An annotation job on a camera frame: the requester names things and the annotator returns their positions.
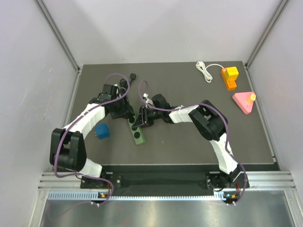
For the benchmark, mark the aluminium frame post right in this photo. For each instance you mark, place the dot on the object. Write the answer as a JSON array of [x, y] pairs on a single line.
[[265, 34]]

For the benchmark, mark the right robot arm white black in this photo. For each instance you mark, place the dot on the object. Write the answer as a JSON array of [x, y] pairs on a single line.
[[210, 123]]

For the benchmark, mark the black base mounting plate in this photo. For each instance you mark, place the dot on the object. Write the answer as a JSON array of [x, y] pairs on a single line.
[[199, 180]]

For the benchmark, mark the aluminium frame post left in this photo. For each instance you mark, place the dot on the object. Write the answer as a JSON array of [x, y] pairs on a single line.
[[55, 30]]

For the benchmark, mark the aluminium frame post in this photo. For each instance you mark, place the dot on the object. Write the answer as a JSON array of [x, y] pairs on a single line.
[[55, 30], [265, 34]]

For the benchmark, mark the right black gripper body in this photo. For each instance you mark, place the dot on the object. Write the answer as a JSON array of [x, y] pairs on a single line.
[[153, 114]]

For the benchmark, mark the blue cube plug adapter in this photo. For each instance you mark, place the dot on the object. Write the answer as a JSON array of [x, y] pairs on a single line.
[[101, 131]]

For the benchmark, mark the green power strip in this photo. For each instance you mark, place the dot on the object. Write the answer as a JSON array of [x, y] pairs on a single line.
[[137, 133]]

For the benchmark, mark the aluminium frame rail front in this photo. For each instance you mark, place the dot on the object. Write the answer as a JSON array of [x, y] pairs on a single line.
[[258, 180]]

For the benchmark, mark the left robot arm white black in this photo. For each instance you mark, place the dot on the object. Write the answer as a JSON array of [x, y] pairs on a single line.
[[68, 149]]

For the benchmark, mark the grey slotted cable duct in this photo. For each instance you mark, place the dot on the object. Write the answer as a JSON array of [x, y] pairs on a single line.
[[101, 196]]

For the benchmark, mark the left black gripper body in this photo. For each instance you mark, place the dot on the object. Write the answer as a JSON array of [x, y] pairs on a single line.
[[120, 109]]

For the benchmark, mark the pink triangular socket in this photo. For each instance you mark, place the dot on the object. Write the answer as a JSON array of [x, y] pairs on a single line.
[[241, 100]]

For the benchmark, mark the orange yellow cube socket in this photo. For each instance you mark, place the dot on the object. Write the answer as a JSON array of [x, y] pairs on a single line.
[[230, 75]]

